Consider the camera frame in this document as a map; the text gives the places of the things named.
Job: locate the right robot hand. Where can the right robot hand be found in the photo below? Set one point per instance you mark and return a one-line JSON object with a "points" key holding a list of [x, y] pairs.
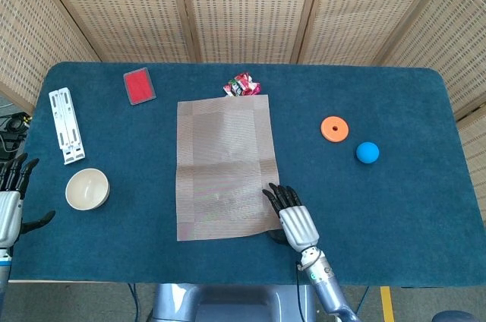
{"points": [[300, 227]]}

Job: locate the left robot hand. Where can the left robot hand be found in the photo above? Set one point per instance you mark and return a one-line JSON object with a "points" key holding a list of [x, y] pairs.
{"points": [[7, 215]]}

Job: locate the beige round bowl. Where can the beige round bowl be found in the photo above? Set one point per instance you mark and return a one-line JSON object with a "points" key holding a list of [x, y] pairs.
{"points": [[87, 189]]}

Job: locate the brown woven placemat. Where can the brown woven placemat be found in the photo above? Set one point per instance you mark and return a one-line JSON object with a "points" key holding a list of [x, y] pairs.
{"points": [[224, 170]]}

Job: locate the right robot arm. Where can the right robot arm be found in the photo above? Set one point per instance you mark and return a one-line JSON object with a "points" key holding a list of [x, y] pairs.
{"points": [[326, 284]]}

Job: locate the black floor equipment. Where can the black floor equipment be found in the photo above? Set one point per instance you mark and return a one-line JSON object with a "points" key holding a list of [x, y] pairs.
{"points": [[13, 128]]}

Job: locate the orange disc with hole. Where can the orange disc with hole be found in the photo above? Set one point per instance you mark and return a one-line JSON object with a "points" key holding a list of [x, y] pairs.
{"points": [[328, 134]]}

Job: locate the blue ball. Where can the blue ball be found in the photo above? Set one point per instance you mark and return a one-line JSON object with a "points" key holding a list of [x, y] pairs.
{"points": [[367, 153]]}

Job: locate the white folding stand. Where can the white folding stand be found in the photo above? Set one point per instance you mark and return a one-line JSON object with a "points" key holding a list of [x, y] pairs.
{"points": [[67, 128]]}

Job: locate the blue-grey robot torso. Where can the blue-grey robot torso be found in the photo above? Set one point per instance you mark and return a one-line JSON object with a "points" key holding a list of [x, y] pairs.
{"points": [[228, 305]]}

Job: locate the teal tablecloth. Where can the teal tablecloth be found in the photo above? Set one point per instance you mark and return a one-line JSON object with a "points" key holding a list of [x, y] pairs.
{"points": [[133, 246]]}

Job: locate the crumpled spout snack pouch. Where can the crumpled spout snack pouch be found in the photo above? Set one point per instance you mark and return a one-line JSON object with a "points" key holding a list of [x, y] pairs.
{"points": [[243, 86]]}

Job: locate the red flat case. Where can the red flat case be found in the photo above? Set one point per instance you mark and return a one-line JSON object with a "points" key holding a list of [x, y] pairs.
{"points": [[139, 86]]}

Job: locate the woven bamboo folding screen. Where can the woven bamboo folding screen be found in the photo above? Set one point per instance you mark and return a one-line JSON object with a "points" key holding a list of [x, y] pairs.
{"points": [[247, 7]]}

